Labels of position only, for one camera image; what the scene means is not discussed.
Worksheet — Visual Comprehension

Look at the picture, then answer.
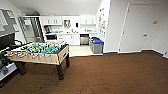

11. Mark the stainless steel fridge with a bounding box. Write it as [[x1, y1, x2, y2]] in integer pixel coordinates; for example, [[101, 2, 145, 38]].
[[18, 15, 45, 44]]

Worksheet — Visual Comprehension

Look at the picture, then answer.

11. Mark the grey bin with blue lid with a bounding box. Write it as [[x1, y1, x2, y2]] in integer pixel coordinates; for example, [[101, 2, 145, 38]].
[[91, 39, 105, 55]]

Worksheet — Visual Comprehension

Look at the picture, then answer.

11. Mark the black built-in microwave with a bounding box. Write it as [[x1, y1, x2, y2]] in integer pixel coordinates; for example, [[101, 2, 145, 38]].
[[45, 34, 58, 41]]

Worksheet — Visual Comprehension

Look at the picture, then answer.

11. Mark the black monitor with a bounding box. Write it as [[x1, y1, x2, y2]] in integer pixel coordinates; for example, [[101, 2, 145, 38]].
[[0, 32, 16, 51]]

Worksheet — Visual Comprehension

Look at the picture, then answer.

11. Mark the foosball table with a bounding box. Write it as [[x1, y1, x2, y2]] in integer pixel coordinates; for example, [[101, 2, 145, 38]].
[[4, 40, 71, 81]]

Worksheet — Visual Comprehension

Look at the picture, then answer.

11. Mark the small grey door sign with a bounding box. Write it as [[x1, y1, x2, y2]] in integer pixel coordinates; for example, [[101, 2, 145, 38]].
[[152, 20, 159, 25]]

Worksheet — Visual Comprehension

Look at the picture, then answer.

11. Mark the large wall poster board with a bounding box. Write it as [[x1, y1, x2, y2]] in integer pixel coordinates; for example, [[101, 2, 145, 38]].
[[97, 7, 109, 41]]

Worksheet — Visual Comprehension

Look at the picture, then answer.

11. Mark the white sink base cabinet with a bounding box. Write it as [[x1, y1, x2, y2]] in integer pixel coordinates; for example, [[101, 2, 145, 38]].
[[63, 33, 81, 46]]

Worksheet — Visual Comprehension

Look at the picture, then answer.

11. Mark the stainless steel dishwasher door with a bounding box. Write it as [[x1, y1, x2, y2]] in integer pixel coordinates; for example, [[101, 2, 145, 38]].
[[79, 38, 90, 46]]

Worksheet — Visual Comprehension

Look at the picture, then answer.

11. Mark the white door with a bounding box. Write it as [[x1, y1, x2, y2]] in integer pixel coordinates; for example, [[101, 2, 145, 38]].
[[119, 3, 158, 54]]

